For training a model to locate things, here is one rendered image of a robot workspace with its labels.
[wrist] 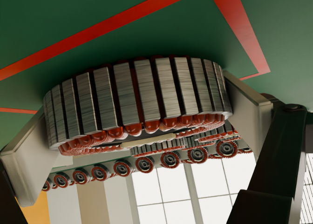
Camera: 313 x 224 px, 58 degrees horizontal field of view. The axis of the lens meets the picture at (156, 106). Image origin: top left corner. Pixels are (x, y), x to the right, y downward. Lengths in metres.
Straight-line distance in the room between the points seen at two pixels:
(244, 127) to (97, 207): 3.71
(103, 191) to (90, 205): 0.27
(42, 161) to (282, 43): 0.15
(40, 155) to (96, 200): 3.68
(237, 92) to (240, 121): 0.02
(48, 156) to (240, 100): 0.11
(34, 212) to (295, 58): 3.50
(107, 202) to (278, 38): 3.63
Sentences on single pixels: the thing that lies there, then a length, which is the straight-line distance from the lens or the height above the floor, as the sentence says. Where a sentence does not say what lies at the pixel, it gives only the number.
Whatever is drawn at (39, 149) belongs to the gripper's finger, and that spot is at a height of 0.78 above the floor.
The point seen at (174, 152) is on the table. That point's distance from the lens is 1.51.
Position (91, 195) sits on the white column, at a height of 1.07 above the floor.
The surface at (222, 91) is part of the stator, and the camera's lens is 0.15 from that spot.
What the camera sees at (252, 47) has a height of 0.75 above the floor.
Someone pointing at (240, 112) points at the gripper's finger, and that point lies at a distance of 0.16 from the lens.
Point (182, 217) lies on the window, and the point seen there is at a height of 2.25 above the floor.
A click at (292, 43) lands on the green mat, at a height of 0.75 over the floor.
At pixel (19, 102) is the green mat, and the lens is 0.19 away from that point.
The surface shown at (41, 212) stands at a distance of 3.68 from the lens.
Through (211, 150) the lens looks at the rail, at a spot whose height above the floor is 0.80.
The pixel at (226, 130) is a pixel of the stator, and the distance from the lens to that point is 0.36.
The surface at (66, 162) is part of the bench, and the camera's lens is 1.26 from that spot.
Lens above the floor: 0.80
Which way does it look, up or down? 11 degrees down
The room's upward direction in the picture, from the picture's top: 169 degrees clockwise
